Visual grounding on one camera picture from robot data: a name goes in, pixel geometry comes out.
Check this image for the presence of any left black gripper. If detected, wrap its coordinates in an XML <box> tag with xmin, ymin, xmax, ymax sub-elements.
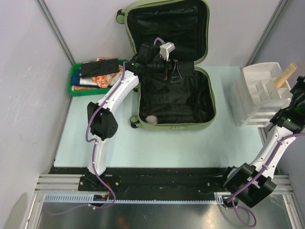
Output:
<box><xmin>147</xmin><ymin>53</ymin><xmax>182</xmax><ymax>83</ymax></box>

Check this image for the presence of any olive green hard-shell suitcase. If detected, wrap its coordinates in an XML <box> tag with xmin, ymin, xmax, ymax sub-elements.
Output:
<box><xmin>116</xmin><ymin>0</ymin><xmax>216</xmax><ymax>130</ymax></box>

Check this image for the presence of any floral tulip print cloth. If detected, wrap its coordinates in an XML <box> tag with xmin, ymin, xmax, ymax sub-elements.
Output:
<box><xmin>92</xmin><ymin>60</ymin><xmax>125</xmax><ymax>88</ymax></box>

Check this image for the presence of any black cloth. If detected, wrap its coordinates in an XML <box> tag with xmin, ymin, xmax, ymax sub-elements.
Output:
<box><xmin>80</xmin><ymin>58</ymin><xmax>120</xmax><ymax>78</ymax></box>

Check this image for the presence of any white cloth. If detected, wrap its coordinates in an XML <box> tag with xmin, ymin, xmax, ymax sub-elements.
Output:
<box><xmin>80</xmin><ymin>78</ymin><xmax>99</xmax><ymax>87</ymax></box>

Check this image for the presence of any orange rabbit print cloth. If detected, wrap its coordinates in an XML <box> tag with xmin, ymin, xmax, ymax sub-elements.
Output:
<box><xmin>71</xmin><ymin>85</ymin><xmax>99</xmax><ymax>92</ymax></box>

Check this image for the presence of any navy blue cloth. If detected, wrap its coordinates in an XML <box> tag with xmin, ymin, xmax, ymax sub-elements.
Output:
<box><xmin>71</xmin><ymin>69</ymin><xmax>81</xmax><ymax>86</ymax></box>

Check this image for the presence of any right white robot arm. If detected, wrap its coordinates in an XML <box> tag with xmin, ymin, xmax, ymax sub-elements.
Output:
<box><xmin>220</xmin><ymin>76</ymin><xmax>305</xmax><ymax>208</ymax></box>

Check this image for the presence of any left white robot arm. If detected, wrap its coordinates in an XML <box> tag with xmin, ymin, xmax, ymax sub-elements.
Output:
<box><xmin>85</xmin><ymin>42</ymin><xmax>175</xmax><ymax>191</ymax></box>

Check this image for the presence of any white plastic drawer organizer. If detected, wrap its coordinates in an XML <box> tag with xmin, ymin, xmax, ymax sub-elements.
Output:
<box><xmin>229</xmin><ymin>62</ymin><xmax>292</xmax><ymax>128</ymax></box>

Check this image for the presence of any green plastic tray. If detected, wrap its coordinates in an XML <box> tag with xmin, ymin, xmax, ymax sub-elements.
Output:
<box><xmin>67</xmin><ymin>59</ymin><xmax>129</xmax><ymax>97</ymax></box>

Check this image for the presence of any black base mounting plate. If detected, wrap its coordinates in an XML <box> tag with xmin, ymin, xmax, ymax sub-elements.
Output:
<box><xmin>50</xmin><ymin>167</ymin><xmax>236</xmax><ymax>201</ymax></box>

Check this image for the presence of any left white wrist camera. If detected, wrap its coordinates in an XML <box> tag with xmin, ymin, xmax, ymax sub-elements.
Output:
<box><xmin>159</xmin><ymin>42</ymin><xmax>175</xmax><ymax>61</ymax></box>

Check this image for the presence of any white slotted cable duct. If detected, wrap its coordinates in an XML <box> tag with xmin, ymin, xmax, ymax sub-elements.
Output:
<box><xmin>44</xmin><ymin>192</ymin><xmax>241</xmax><ymax>205</ymax></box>

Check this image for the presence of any right aluminium frame post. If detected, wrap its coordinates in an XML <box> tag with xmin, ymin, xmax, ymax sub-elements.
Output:
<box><xmin>245</xmin><ymin>0</ymin><xmax>290</xmax><ymax>66</ymax></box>

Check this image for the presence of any aluminium frame post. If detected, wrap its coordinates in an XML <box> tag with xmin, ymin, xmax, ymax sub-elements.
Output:
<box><xmin>245</xmin><ymin>0</ymin><xmax>290</xmax><ymax>66</ymax></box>
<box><xmin>35</xmin><ymin>0</ymin><xmax>76</xmax><ymax>64</ymax></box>

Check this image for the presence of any left aluminium frame post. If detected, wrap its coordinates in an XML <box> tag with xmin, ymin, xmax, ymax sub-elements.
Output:
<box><xmin>35</xmin><ymin>0</ymin><xmax>76</xmax><ymax>64</ymax></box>

